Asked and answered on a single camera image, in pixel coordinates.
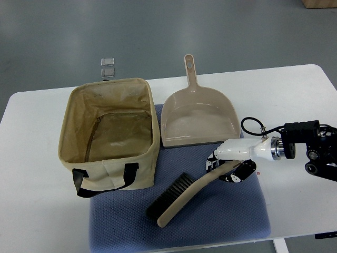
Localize blue textured mat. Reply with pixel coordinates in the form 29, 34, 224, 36
88, 104, 272, 252

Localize beige plastic dustpan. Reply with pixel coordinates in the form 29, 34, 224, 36
161, 54, 241, 148

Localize upper floor metal plate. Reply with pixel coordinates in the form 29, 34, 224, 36
101, 57, 114, 67

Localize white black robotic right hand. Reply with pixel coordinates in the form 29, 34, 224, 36
206, 137, 284, 183

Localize beige brush with black bristles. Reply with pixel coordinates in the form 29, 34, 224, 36
146, 160, 243, 228

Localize white table leg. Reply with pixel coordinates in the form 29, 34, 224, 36
273, 238, 289, 253

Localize brown cardboard box corner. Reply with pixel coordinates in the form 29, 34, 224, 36
301, 0, 337, 9

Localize beige fabric bag black handles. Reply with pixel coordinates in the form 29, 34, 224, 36
58, 78, 160, 198

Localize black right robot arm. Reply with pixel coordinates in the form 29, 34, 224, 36
241, 117, 336, 181

